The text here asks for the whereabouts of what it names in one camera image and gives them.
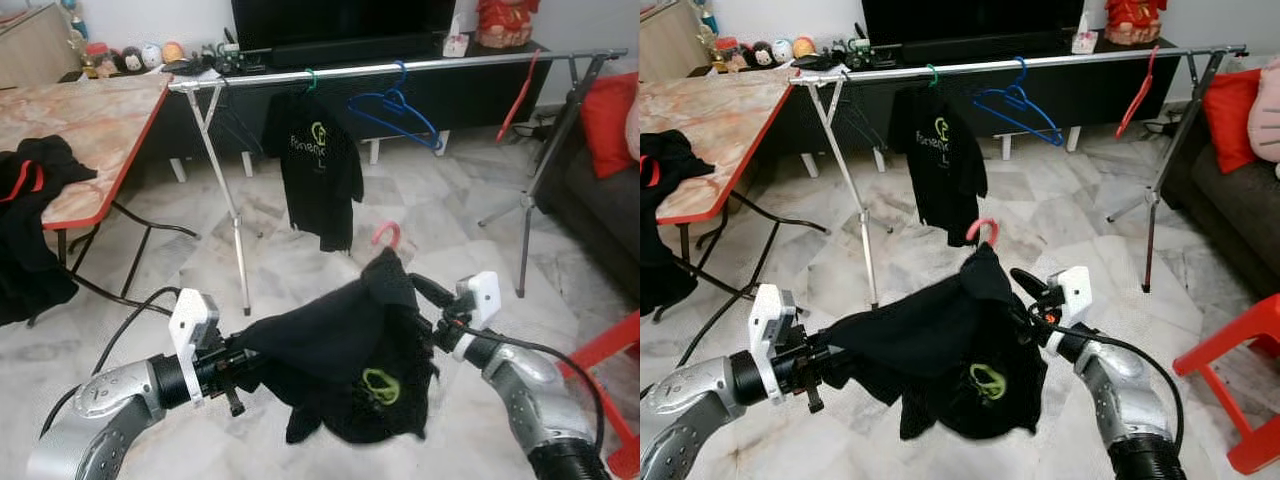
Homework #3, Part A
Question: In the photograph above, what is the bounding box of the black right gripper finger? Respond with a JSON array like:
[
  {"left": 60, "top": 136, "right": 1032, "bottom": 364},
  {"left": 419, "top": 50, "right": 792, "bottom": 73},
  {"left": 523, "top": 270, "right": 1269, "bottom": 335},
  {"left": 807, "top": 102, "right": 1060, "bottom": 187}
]
[
  {"left": 408, "top": 272, "right": 457, "bottom": 309},
  {"left": 1008, "top": 267, "right": 1051, "bottom": 301}
]

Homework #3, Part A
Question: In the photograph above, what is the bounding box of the black t-shirt green logo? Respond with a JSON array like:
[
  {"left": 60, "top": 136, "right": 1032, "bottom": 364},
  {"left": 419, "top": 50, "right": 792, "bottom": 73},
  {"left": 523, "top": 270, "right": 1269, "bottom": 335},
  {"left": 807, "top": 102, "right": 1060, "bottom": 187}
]
[
  {"left": 825, "top": 243, "right": 1051, "bottom": 443},
  {"left": 262, "top": 90, "right": 366, "bottom": 253},
  {"left": 240, "top": 247, "right": 441, "bottom": 446},
  {"left": 888, "top": 85, "right": 989, "bottom": 248}
]

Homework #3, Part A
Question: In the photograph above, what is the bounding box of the blue plastic hanger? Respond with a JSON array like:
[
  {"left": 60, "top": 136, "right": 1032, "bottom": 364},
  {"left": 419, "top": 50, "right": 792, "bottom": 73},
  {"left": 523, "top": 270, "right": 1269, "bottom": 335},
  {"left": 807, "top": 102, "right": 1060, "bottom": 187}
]
[
  {"left": 972, "top": 56, "right": 1067, "bottom": 148},
  {"left": 347, "top": 60, "right": 444, "bottom": 152}
]

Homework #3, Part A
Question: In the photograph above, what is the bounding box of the red plastic stool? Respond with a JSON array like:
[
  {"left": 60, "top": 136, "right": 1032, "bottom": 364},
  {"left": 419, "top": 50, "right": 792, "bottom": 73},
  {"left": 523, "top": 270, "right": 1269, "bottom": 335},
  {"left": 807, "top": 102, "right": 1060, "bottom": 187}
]
[
  {"left": 1172, "top": 293, "right": 1280, "bottom": 476},
  {"left": 570, "top": 312, "right": 641, "bottom": 480}
]

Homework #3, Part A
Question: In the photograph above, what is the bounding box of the dark grey sofa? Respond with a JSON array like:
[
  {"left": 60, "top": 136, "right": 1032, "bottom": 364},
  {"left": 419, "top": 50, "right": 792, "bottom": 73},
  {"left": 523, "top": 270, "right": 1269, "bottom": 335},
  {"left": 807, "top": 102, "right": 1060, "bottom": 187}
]
[
  {"left": 540, "top": 85, "right": 641, "bottom": 301},
  {"left": 1160, "top": 85, "right": 1280, "bottom": 299}
]

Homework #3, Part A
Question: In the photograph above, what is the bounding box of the black crumpled garment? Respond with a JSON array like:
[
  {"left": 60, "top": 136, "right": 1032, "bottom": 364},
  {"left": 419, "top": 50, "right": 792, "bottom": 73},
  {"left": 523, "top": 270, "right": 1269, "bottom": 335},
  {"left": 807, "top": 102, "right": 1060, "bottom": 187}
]
[
  {"left": 0, "top": 135, "right": 99, "bottom": 328},
  {"left": 640, "top": 130, "right": 716, "bottom": 319}
]

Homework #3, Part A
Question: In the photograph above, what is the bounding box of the black tv cabinet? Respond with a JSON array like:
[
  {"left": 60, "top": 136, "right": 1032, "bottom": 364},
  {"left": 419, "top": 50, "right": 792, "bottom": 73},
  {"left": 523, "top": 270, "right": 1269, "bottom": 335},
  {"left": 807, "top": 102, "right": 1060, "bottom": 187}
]
[
  {"left": 60, "top": 38, "right": 551, "bottom": 181},
  {"left": 690, "top": 36, "right": 1181, "bottom": 181}
]

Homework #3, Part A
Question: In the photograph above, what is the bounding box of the silver metal clothes rack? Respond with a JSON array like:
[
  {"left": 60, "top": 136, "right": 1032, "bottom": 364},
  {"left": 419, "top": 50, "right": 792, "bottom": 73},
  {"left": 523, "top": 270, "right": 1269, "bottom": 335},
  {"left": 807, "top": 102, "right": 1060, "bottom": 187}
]
[
  {"left": 167, "top": 45, "right": 630, "bottom": 317},
  {"left": 788, "top": 42, "right": 1249, "bottom": 309}
]

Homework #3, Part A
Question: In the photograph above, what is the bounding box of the black soundbar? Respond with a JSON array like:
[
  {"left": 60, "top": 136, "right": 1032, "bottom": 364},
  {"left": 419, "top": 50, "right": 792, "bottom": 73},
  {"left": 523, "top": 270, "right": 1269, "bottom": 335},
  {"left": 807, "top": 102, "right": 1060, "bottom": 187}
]
[
  {"left": 265, "top": 38, "right": 441, "bottom": 67},
  {"left": 897, "top": 38, "right": 1069, "bottom": 66}
]

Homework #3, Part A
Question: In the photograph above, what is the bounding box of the red cushion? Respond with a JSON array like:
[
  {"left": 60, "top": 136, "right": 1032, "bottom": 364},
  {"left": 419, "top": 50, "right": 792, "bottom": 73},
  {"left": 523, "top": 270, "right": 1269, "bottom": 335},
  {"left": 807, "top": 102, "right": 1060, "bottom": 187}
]
[
  {"left": 580, "top": 71, "right": 641, "bottom": 179},
  {"left": 1203, "top": 68, "right": 1263, "bottom": 176}
]

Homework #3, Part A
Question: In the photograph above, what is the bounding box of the small white pink box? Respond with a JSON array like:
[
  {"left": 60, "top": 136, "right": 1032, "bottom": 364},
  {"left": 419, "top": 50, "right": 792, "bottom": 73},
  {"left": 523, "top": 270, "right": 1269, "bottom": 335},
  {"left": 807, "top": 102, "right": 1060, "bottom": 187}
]
[
  {"left": 1071, "top": 12, "right": 1100, "bottom": 55},
  {"left": 442, "top": 14, "right": 470, "bottom": 58}
]

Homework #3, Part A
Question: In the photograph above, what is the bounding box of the marble folding table red edge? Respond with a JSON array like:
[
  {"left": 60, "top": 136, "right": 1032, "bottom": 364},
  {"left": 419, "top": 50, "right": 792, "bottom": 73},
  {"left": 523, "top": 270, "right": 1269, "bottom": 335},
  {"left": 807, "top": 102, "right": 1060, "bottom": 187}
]
[
  {"left": 0, "top": 72, "right": 201, "bottom": 311},
  {"left": 640, "top": 68, "right": 831, "bottom": 321}
]

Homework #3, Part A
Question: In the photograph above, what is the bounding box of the black television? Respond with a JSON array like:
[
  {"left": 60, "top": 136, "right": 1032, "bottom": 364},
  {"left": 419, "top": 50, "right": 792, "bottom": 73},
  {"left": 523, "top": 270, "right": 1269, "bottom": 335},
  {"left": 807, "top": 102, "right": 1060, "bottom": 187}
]
[
  {"left": 230, "top": 0, "right": 459, "bottom": 46},
  {"left": 860, "top": 0, "right": 1087, "bottom": 46}
]

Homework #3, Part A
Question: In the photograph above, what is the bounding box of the red gold figurine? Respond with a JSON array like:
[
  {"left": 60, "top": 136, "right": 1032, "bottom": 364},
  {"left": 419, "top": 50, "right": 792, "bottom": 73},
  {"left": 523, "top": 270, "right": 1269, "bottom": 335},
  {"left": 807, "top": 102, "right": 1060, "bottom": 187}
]
[
  {"left": 475, "top": 0, "right": 541, "bottom": 48},
  {"left": 1105, "top": 0, "right": 1169, "bottom": 46}
]

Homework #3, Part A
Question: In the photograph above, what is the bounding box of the green black gadget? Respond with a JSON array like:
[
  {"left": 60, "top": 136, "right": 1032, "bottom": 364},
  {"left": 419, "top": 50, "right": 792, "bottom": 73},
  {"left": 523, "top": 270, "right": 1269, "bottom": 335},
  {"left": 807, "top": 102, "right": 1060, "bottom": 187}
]
[
  {"left": 200, "top": 42, "right": 269, "bottom": 77},
  {"left": 825, "top": 38, "right": 898, "bottom": 71}
]

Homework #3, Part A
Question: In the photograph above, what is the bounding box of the pink cat pillow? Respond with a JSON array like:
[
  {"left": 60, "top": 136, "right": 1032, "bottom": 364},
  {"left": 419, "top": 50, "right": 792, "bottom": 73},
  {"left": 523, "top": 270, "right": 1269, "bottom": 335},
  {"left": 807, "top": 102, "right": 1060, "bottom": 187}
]
[{"left": 1247, "top": 58, "right": 1280, "bottom": 163}]

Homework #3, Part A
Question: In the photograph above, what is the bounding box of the beige wooden cabinet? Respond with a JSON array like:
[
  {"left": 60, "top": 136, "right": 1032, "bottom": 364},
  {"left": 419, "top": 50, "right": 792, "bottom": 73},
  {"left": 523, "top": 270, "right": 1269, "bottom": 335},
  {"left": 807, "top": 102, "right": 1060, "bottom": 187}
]
[
  {"left": 0, "top": 5, "right": 83, "bottom": 89},
  {"left": 640, "top": 3, "right": 709, "bottom": 84}
]

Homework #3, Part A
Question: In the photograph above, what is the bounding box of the gold trophy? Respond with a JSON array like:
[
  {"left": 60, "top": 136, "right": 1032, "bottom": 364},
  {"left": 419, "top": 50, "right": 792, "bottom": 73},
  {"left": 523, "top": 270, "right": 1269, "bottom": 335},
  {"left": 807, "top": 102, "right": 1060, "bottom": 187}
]
[
  {"left": 690, "top": 0, "right": 721, "bottom": 66},
  {"left": 58, "top": 0, "right": 91, "bottom": 69}
]

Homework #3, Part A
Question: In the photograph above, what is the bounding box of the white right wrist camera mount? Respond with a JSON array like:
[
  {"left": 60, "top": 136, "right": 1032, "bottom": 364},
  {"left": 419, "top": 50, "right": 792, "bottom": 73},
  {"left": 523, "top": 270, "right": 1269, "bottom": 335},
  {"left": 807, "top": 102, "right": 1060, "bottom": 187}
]
[
  {"left": 452, "top": 271, "right": 502, "bottom": 361},
  {"left": 1045, "top": 265, "right": 1093, "bottom": 356}
]

